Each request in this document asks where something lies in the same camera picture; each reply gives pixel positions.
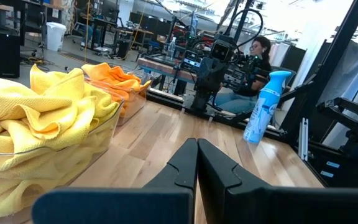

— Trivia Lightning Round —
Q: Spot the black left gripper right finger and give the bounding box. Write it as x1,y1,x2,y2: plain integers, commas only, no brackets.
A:
198,138,358,224

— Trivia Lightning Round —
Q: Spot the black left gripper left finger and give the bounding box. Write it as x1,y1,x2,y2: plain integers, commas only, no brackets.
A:
31,138,198,224

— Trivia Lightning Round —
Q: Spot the person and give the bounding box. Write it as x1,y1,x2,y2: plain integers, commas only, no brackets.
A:
213,35,273,114

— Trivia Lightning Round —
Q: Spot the wooden workbench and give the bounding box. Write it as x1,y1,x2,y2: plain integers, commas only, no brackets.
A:
137,57,198,94

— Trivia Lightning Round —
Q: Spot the clear spray bottle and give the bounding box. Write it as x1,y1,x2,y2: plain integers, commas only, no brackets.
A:
166,36,177,62

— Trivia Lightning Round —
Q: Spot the clear plastic cup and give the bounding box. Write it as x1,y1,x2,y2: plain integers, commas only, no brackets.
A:
242,70,293,146

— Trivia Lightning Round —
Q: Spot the clear plastic basket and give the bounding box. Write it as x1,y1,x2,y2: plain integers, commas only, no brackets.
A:
0,90,126,224
84,63,154,127

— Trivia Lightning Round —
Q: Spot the grey fabric panel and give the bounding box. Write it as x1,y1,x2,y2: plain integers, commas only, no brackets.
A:
317,40,358,150

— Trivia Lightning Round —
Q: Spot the white trash can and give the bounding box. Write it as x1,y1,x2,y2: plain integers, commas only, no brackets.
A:
46,21,67,52

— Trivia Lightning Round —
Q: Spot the black computer tower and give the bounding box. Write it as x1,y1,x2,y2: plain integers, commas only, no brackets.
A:
0,26,21,78

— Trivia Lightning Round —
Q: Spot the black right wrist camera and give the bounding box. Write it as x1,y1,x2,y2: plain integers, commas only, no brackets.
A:
210,39,234,63

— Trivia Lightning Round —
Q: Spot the silver frame bracket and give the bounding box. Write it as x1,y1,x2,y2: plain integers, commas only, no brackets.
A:
298,117,310,162

